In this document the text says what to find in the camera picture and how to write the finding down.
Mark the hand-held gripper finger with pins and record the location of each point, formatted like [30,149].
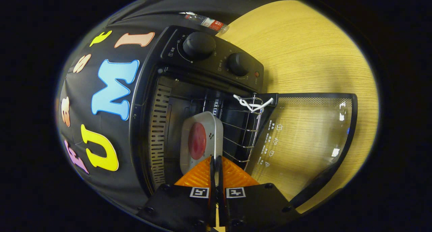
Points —
[212,174]
[219,174]

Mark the pink round ham slice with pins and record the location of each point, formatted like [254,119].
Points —
[197,141]

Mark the white rectangular food tray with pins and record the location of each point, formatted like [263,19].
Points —
[212,124]

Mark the black toaster oven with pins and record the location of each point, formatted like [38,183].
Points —
[216,58]

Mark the clear plastic water bottle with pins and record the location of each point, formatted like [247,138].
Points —
[211,23]

